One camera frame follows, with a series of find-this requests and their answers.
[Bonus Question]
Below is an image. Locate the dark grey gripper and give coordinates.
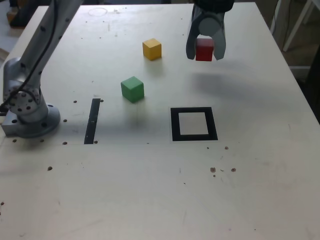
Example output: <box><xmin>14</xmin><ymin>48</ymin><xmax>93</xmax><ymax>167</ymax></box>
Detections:
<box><xmin>185</xmin><ymin>4</ymin><xmax>228</xmax><ymax>62</ymax></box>

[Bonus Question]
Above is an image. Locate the red cube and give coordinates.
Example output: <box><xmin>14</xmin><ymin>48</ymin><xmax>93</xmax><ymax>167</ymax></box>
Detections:
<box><xmin>195</xmin><ymin>37</ymin><xmax>215</xmax><ymax>62</ymax></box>

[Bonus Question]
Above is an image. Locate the yellow cube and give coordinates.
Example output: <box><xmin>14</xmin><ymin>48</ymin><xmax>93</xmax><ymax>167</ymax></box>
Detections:
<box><xmin>142</xmin><ymin>37</ymin><xmax>163</xmax><ymax>62</ymax></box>

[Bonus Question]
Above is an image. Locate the green cube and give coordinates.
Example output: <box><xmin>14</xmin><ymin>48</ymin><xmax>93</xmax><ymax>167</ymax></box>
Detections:
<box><xmin>120</xmin><ymin>76</ymin><xmax>145</xmax><ymax>104</ymax></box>

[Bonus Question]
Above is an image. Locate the black tape square outline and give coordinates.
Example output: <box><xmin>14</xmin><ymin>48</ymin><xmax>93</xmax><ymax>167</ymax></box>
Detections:
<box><xmin>170</xmin><ymin>106</ymin><xmax>219</xmax><ymax>142</ymax></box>

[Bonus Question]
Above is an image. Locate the black tape strip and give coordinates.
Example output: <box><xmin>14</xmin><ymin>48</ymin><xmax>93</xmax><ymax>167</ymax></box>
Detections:
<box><xmin>83</xmin><ymin>98</ymin><xmax>101</xmax><ymax>145</ymax></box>

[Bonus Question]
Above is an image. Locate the white furniture frame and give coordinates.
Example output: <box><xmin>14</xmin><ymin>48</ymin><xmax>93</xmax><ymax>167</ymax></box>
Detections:
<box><xmin>282</xmin><ymin>0</ymin><xmax>320</xmax><ymax>53</ymax></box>

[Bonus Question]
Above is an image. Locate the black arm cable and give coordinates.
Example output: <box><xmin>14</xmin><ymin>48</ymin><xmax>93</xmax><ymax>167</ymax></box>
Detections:
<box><xmin>0</xmin><ymin>0</ymin><xmax>57</xmax><ymax>108</ymax></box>

